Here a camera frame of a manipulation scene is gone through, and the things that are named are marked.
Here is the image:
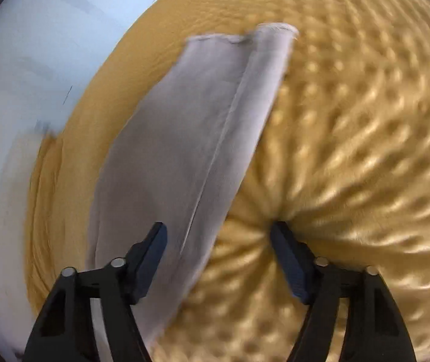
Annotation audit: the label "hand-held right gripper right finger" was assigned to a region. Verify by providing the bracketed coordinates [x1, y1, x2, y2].
[269, 221, 417, 362]

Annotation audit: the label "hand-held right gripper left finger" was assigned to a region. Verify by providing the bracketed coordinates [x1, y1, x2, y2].
[22, 222, 168, 362]

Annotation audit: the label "yellow dotted blanket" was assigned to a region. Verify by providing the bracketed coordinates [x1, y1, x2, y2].
[24, 0, 430, 362]

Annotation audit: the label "grey pants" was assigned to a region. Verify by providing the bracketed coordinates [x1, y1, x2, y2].
[87, 23, 299, 348]

